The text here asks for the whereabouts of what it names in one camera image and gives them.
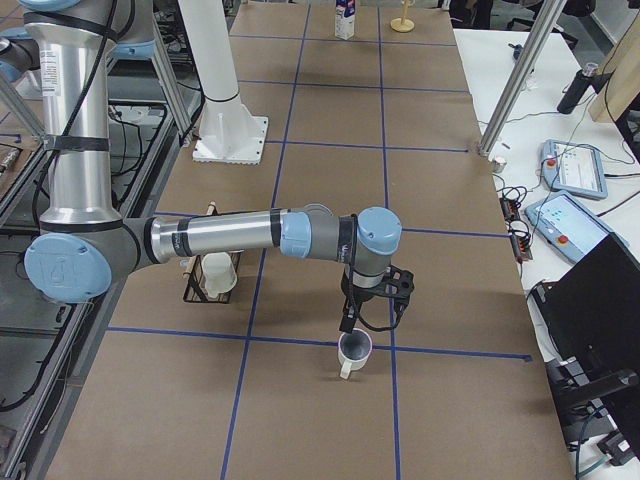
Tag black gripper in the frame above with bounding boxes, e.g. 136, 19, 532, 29
339, 265, 415, 334

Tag teach pendant tablet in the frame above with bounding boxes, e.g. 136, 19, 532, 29
541, 139, 608, 200
525, 191, 613, 263

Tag lower teach pendant tablet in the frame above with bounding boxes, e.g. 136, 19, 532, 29
525, 191, 613, 263

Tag blue milk carton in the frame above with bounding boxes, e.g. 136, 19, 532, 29
334, 0, 356, 40

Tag black wire cup rack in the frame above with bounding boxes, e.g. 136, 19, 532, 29
181, 201, 242, 305

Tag small metal cylinder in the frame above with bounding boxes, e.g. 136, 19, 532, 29
491, 156, 507, 174

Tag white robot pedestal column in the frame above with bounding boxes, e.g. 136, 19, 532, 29
179, 0, 269, 165

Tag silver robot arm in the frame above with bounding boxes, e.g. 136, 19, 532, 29
1, 27, 40, 83
23, 1, 414, 332

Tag white cup in rack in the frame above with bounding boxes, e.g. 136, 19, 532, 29
201, 252, 237, 298

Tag upper teach pendant tablet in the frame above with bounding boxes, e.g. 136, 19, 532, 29
541, 139, 608, 200

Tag white ribbed mug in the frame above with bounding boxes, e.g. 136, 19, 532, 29
337, 328, 373, 380

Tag black monitor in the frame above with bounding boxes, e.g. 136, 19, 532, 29
545, 234, 639, 450

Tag wooden mug tree stand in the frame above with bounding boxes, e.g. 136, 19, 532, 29
390, 0, 415, 33

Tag black cylindrical bottle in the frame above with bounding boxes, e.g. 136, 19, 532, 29
556, 62, 599, 115

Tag aluminium frame post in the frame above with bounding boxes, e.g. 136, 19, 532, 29
478, 0, 566, 157

